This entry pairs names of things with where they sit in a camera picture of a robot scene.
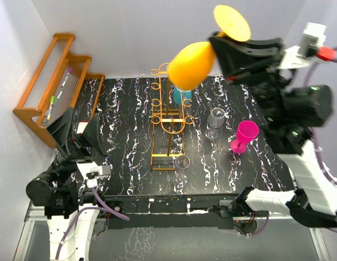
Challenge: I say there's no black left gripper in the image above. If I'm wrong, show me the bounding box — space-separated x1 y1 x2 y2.
46 104 106 184

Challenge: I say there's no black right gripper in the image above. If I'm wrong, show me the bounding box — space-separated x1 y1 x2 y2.
207 31 284 121

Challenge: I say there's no orange plastic wine glass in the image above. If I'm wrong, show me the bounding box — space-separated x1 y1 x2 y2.
167 5 251 91

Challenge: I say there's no grey clear wine glass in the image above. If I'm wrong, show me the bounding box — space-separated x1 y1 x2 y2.
205 108 225 140

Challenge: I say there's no blue plastic wine glass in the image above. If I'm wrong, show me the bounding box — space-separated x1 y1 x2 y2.
173 86 192 105

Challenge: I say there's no magenta plastic wine glass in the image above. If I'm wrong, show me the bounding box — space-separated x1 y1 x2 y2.
230 121 259 154

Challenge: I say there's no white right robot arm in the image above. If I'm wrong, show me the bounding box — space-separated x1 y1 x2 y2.
209 33 337 229

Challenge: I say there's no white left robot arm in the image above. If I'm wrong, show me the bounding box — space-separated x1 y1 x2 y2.
26 107 107 260

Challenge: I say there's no wooden stepped shelf rack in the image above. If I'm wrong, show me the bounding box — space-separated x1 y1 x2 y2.
13 33 105 148

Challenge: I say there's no clear wine glass front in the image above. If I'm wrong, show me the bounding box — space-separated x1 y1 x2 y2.
174 155 190 188

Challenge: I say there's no red white small block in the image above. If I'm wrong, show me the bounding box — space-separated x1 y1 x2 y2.
76 121 88 134

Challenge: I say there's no green cap marker pen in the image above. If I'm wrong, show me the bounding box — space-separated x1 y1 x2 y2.
46 95 55 121

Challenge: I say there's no pink cap marker pen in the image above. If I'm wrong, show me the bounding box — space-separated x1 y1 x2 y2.
60 67 73 93

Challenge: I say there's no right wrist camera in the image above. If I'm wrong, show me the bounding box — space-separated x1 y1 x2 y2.
278 22 336 70

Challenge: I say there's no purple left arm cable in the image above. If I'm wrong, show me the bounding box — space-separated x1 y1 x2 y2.
55 187 131 261

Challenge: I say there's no aluminium frame rail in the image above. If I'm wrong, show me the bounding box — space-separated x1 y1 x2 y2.
13 197 331 261

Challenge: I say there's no gold wire glass rack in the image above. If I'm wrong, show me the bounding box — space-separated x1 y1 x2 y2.
150 63 194 171

